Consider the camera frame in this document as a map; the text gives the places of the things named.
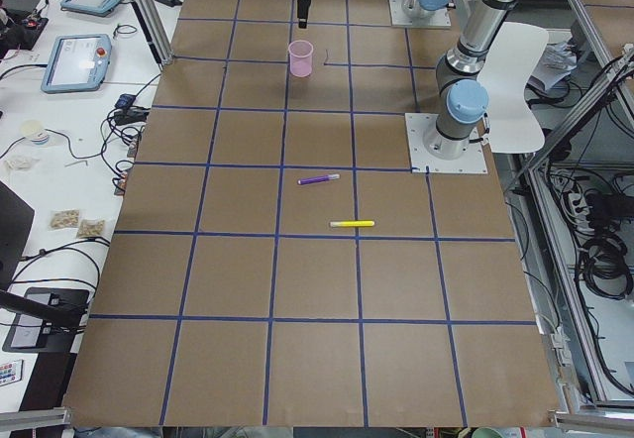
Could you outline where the purple pen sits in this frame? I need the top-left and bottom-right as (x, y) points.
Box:
(297, 173), (341, 186)

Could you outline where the pink plastic cup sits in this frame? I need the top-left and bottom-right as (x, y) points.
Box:
(288, 40), (314, 77)

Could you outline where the black usb hub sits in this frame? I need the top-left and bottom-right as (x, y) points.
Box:
(115, 93), (136, 110)

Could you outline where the white plastic chair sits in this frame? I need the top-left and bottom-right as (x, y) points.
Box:
(477, 22), (549, 154)

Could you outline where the near blue teach pendant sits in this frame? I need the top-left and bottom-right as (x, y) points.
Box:
(41, 34), (112, 94)

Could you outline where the yellow pen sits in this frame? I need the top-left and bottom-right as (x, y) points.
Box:
(329, 220), (375, 228)

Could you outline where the black box device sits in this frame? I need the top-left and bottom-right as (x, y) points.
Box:
(1, 287), (89, 353)

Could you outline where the colourful remote control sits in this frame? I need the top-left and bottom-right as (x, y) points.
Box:
(0, 359), (24, 386)

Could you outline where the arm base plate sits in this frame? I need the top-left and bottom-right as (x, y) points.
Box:
(405, 113), (488, 174)
(388, 0), (451, 30)

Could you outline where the aluminium frame post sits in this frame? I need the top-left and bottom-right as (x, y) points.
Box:
(129, 0), (173, 66)

